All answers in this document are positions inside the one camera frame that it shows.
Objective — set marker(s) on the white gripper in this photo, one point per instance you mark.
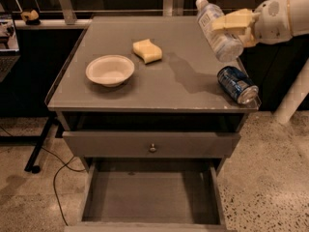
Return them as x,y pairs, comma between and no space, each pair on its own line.
272,20

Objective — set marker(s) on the clear plastic water bottle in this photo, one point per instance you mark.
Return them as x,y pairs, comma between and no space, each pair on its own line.
225,46

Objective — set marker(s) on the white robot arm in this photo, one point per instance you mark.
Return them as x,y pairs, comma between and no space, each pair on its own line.
298,13

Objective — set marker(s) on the grey drawer cabinet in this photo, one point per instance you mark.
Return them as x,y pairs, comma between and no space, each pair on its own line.
178,93

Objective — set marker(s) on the round metal drawer knob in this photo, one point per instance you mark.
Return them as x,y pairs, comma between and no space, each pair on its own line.
152,148

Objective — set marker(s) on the grey top drawer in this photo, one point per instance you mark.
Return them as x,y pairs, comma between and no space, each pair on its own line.
136,144

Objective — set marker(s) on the open grey middle drawer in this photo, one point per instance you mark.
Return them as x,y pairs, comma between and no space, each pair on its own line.
151,195

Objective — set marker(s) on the blue soda can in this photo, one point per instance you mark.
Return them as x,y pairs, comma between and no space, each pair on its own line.
237,85

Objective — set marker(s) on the yellow wavy sponge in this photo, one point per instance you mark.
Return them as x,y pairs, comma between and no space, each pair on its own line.
147,50

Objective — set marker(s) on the white paper bowl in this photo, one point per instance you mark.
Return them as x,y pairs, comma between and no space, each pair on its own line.
110,70

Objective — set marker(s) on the metal window railing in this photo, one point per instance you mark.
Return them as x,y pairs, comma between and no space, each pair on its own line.
128,10

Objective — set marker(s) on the yellow object on black base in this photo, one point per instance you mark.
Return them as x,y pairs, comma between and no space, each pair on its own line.
30,17

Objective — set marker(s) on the open laptop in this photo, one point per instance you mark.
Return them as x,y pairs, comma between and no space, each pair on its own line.
9,47

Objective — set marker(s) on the black table leg frame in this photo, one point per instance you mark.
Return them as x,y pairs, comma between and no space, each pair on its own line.
36,140

